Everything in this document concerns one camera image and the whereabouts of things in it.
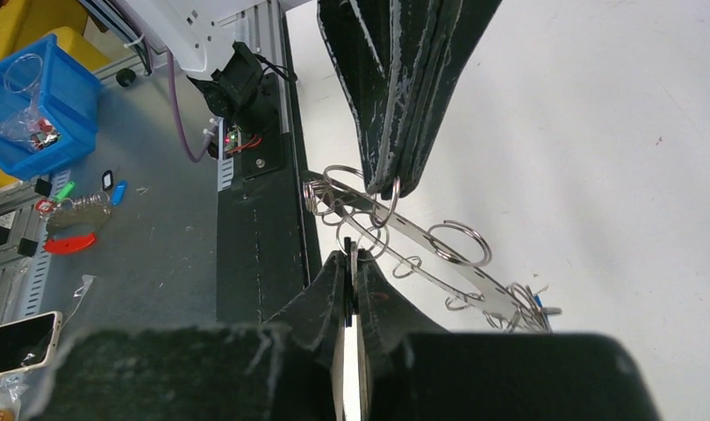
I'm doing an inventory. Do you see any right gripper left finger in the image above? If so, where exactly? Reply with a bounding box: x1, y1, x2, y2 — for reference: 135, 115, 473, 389
264, 251, 348, 385

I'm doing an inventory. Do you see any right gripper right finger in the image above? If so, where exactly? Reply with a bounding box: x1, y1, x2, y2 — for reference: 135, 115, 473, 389
354, 249, 448, 385

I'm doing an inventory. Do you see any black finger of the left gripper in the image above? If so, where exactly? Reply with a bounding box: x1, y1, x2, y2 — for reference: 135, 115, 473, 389
317, 1, 442, 195
398, 0, 501, 197

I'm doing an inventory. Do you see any round metal keyring disc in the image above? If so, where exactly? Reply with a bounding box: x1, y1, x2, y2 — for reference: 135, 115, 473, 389
302, 165, 562, 333

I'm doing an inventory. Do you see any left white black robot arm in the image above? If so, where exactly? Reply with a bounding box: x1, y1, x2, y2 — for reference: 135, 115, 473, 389
127, 1, 499, 199

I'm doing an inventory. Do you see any bunch of coloured key tags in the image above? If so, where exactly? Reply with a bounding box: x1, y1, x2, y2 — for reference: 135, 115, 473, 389
34, 170, 128, 255

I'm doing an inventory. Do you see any smartphone with light case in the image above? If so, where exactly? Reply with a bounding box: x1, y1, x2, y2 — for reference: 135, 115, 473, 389
0, 311, 64, 377

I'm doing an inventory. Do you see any blue storage bin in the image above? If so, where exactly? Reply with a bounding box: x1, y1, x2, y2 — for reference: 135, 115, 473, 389
0, 34, 102, 181

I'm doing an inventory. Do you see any yellow storage bin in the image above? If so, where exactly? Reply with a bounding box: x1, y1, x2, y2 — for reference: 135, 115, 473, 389
0, 1, 109, 179

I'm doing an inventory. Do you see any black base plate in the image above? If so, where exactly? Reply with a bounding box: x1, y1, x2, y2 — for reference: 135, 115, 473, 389
214, 11, 324, 325

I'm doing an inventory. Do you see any left white cable duct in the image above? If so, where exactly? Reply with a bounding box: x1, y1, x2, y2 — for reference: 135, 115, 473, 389
217, 156, 235, 193

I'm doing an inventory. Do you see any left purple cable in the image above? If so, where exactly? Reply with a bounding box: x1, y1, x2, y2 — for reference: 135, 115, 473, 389
165, 49, 222, 165

